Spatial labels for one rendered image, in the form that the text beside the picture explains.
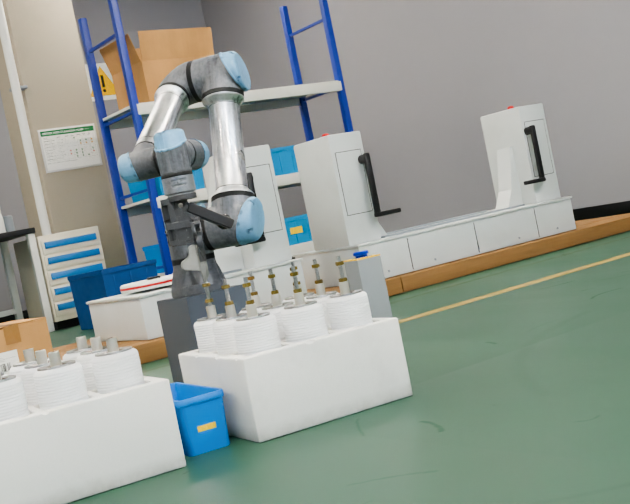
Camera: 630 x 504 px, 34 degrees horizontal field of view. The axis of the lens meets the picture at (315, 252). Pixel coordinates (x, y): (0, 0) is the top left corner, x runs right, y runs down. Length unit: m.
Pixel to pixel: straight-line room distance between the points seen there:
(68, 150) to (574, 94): 4.03
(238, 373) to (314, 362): 0.17
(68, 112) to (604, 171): 4.28
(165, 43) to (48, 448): 5.75
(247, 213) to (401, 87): 6.84
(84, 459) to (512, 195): 4.05
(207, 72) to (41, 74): 5.96
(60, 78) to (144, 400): 6.84
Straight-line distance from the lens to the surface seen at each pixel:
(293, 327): 2.25
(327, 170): 4.92
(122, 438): 2.07
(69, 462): 2.05
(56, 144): 8.64
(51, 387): 2.06
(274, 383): 2.18
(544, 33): 8.20
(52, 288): 7.66
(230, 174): 2.72
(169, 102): 2.78
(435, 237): 5.13
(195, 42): 7.71
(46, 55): 8.79
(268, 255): 4.62
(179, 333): 2.74
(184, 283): 2.72
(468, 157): 8.88
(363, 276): 2.55
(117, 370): 2.09
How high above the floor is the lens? 0.44
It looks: 2 degrees down
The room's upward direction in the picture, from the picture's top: 12 degrees counter-clockwise
